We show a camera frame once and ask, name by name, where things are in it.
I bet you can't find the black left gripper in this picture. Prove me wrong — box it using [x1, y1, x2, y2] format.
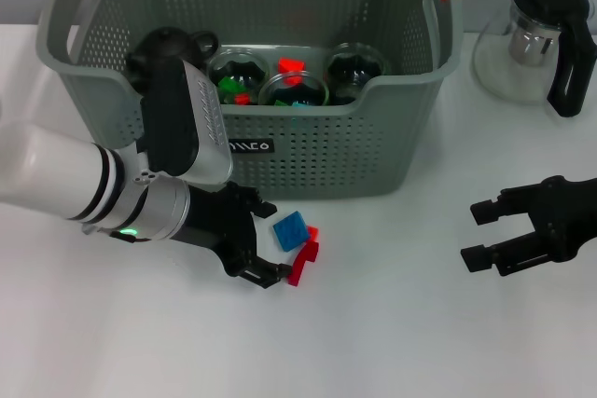
[169, 182, 294, 289]

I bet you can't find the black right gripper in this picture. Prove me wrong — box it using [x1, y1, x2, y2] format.
[460, 174, 597, 277]

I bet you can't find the blue square brick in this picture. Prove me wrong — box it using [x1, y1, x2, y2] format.
[272, 212, 312, 251]

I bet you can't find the dark red curved brick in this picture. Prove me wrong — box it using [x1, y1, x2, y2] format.
[286, 241, 321, 287]

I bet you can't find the green arch brick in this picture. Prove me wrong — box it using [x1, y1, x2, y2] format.
[217, 75, 244, 103]

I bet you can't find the glass teacup black sleeve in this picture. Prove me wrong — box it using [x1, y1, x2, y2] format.
[258, 70, 333, 108]
[324, 42, 389, 106]
[207, 47, 272, 106]

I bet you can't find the red slope brick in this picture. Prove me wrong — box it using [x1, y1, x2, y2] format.
[277, 57, 305, 88]

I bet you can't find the grey perforated storage bin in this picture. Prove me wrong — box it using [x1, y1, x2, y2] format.
[35, 0, 465, 199]

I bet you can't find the black clay teapot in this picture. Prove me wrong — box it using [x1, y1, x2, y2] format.
[124, 27, 220, 91]

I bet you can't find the glass pitcher black lid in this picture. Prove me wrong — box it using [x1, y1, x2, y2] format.
[471, 0, 597, 118]

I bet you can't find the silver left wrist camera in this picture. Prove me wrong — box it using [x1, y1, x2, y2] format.
[139, 60, 234, 185]

